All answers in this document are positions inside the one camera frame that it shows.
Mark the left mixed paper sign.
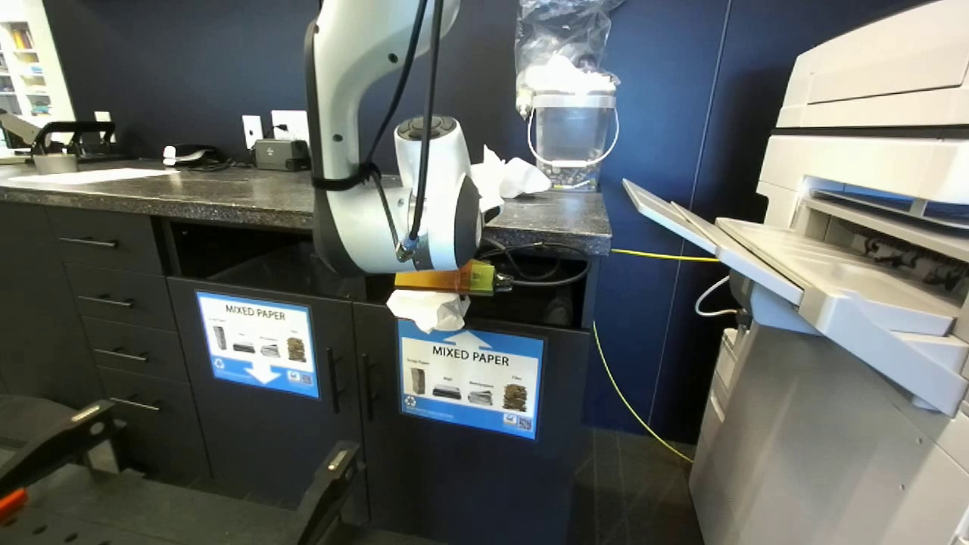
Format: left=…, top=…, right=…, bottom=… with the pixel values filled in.
left=196, top=292, right=320, bottom=401

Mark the white paper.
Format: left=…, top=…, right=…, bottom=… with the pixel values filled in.
left=468, top=148, right=551, bottom=211
left=387, top=292, right=468, bottom=332

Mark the mixed paper sign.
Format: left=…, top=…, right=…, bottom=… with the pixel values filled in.
left=196, top=292, right=320, bottom=401
left=395, top=321, right=544, bottom=442

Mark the black cart frame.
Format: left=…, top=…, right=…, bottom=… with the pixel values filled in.
left=0, top=394, right=367, bottom=545

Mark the yellow cable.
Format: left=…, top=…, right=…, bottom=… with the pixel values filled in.
left=587, top=244, right=726, bottom=469

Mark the black recycling bin cabinet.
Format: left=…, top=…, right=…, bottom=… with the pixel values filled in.
left=167, top=220, right=589, bottom=545

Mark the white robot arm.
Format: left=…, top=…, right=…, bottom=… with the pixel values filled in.
left=307, top=0, right=480, bottom=275

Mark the clear plastic bag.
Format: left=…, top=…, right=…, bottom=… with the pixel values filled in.
left=513, top=0, right=625, bottom=113

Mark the white wall switch plate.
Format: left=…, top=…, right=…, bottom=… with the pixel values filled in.
left=238, top=116, right=262, bottom=148

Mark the black power adapter box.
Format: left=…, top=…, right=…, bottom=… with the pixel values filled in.
left=250, top=139, right=308, bottom=172

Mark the right mixed paper sign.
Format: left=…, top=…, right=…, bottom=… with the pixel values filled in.
left=395, top=321, right=544, bottom=442

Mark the black drawer cabinet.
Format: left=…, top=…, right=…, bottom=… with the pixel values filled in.
left=0, top=202, right=209, bottom=484

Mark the large white office printer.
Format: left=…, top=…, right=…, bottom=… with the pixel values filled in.
left=625, top=0, right=969, bottom=545

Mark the white wall outlet plate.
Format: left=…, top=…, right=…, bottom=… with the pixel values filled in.
left=270, top=108, right=308, bottom=139

